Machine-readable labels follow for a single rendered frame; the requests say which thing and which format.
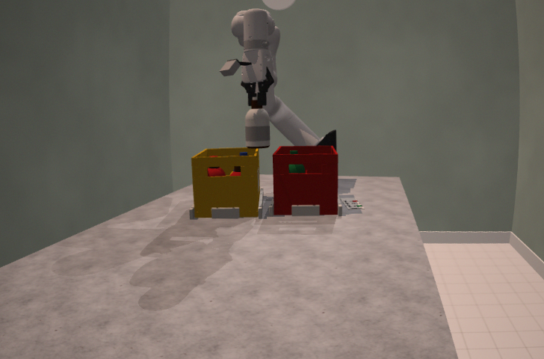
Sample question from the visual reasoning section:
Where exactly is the dark red crate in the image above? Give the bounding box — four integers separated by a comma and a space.
273, 146, 338, 215

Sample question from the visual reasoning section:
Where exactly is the white bottle with grey label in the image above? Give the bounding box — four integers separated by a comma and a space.
245, 96, 271, 149

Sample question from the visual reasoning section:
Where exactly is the white paper card with colored marks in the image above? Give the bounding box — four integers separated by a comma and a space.
340, 197, 365, 209

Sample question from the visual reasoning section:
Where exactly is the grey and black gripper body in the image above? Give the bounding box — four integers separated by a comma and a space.
241, 49, 273, 84

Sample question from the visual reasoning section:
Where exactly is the olive-brown crate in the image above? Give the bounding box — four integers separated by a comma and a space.
191, 147, 260, 218

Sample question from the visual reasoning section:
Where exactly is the green bottle with pale green label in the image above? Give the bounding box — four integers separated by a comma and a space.
289, 150, 305, 173

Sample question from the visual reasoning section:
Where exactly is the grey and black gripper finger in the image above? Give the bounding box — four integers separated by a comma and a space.
241, 82, 257, 106
257, 67, 274, 105

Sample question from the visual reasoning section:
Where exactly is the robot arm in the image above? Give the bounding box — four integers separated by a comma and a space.
220, 9, 324, 146

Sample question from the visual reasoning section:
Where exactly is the red bottle with pale label band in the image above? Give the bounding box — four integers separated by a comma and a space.
208, 167, 226, 177

